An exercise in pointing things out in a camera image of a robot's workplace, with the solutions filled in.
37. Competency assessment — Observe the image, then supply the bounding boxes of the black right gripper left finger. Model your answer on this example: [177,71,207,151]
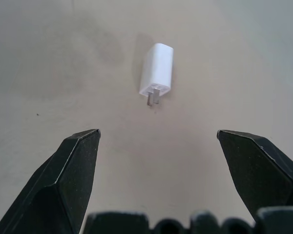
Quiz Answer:
[0,129,101,234]

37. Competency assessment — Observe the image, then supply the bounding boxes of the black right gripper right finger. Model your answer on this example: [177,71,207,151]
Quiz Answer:
[217,129,293,224]

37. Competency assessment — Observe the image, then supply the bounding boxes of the white USB power adapter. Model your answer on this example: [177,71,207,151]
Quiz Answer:
[139,43,174,107]

